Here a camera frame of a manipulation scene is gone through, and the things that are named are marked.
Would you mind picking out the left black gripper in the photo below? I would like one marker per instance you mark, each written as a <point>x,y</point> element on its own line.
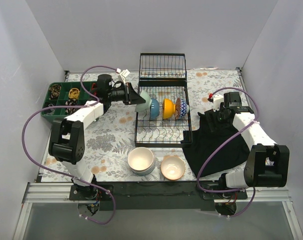
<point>127,93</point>

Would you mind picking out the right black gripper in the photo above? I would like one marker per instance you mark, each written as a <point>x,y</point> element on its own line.
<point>212,121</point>

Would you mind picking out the yellow bowl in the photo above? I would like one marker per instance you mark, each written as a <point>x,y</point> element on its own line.
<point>169,108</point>

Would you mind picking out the blue zigzag patterned bowl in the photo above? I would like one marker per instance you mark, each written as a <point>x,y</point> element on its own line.
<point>181,108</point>

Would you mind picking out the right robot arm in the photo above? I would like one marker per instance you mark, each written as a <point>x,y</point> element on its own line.
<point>228,135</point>

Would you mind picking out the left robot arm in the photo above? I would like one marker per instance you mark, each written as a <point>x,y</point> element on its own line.
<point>67,140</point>

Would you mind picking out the floral table cloth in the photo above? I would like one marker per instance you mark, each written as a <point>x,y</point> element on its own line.
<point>109,140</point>

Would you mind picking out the yellow patterned rolled tie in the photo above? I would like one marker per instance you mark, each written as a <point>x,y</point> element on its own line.
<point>74,93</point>

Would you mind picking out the floral black rolled tie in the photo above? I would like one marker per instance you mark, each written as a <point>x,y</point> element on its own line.
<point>70,102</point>

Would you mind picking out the orange rimmed white bowl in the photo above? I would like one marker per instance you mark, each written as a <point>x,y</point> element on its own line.
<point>172,168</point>

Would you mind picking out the light blue bowl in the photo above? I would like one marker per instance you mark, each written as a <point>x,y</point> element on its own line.
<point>145,171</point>

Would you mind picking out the green plastic organizer tray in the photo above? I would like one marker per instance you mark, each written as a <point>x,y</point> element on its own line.
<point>51,114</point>

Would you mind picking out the brown patterned rolled tie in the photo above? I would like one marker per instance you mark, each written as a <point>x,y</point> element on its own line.
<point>54,91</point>

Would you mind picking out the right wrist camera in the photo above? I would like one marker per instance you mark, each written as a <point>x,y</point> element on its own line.
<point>216,100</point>

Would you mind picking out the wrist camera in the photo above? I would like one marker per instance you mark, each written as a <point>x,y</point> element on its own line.
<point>122,74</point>
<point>216,100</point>

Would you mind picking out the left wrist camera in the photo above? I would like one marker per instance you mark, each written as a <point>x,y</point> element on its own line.
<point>122,74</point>

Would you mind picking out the black wire dish rack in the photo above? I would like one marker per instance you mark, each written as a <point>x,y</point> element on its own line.
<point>167,122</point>

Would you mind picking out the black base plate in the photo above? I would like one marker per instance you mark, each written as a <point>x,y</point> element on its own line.
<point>148,195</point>

